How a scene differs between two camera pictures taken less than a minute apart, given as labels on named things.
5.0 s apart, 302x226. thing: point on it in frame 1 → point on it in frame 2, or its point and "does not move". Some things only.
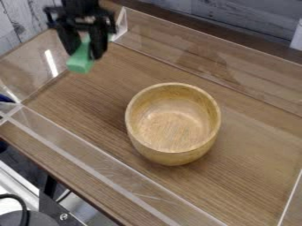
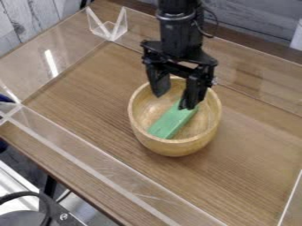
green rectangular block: [81, 61] → [169, 124]
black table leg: [50, 185] does not move
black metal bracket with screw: [53, 208] does not move
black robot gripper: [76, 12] → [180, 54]
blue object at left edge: [5, 99] does not move
